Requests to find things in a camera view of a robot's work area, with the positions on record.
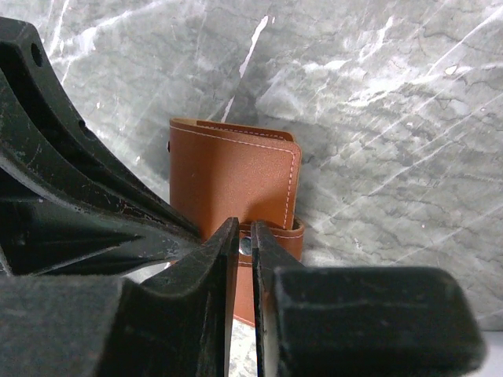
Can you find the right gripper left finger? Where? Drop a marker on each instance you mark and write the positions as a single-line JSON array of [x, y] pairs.
[[176, 323]]

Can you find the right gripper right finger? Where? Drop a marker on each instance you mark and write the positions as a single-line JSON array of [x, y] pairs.
[[358, 321]]

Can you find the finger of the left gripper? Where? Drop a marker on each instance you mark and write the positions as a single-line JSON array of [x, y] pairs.
[[47, 140], [53, 216]]

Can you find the brown leather card holder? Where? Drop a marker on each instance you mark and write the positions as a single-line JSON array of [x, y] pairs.
[[223, 170]]

